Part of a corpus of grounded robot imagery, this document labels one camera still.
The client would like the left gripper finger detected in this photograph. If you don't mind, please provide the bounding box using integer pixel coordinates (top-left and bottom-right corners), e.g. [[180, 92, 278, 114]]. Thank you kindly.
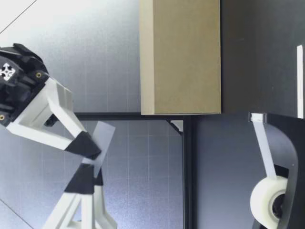
[[92, 167, 118, 229]]

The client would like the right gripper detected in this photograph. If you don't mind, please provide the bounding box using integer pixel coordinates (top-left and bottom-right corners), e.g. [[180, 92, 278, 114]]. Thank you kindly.
[[0, 42, 102, 160]]

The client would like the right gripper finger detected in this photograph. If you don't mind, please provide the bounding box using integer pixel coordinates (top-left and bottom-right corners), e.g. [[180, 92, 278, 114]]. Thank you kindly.
[[42, 163, 95, 229]]

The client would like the cut piece of clear tape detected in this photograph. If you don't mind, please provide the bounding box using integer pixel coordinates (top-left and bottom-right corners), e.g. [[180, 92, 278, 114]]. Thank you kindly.
[[91, 120, 116, 178]]

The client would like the cardboard box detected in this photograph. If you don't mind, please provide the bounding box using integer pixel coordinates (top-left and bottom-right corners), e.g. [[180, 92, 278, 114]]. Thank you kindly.
[[139, 0, 223, 116]]

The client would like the black tape dispenser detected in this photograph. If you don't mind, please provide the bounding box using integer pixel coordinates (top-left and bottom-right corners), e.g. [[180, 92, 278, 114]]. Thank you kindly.
[[247, 111, 305, 229]]

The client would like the black frame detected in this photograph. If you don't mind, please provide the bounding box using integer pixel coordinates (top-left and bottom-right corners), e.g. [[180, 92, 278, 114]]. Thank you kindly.
[[73, 111, 200, 229]]

